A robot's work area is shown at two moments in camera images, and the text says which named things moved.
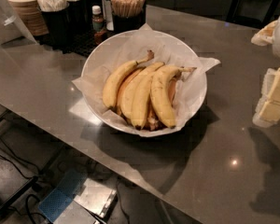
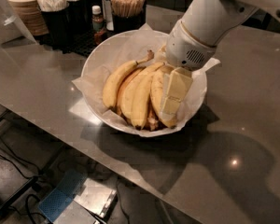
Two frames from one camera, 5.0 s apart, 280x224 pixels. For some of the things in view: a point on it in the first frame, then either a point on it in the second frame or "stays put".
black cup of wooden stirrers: x=129 y=9 stays put
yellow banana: x=159 y=89 stays put
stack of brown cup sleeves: x=31 y=13 stays put
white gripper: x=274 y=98 -> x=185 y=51
